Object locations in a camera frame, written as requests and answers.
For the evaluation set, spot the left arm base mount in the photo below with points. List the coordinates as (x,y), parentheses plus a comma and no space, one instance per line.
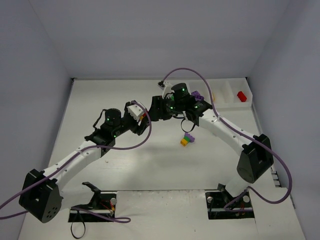
(101,202)

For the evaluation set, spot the purple sloped lego brick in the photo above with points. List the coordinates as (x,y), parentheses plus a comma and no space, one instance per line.
(197,96)

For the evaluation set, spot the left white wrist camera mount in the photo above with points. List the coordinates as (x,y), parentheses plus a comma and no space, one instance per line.
(136,110)

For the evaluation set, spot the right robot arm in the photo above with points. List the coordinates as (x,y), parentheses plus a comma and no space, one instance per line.
(254,160)

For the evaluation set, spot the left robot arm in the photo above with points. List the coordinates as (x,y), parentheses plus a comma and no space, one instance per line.
(42,193)

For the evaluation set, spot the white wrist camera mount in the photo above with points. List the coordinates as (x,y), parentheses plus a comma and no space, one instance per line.
(136,110)
(166,88)

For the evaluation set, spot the red yellow green lego stack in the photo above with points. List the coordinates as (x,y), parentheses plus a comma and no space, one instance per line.
(143,118)

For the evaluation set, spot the purple green yellow lego stack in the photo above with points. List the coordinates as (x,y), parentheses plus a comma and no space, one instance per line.
(187,138)

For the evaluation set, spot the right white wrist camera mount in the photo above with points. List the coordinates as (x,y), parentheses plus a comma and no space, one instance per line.
(166,88)

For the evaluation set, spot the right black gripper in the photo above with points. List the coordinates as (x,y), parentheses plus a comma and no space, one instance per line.
(155,108)

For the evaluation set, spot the clear divided sorting tray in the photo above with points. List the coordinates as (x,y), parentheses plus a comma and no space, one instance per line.
(223,92)

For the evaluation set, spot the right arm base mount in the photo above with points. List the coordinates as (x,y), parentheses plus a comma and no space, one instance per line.
(222,206)

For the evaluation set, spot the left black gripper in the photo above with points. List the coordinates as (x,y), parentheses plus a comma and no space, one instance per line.
(136,126)

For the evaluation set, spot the red lego brick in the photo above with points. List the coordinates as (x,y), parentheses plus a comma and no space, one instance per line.
(242,97)

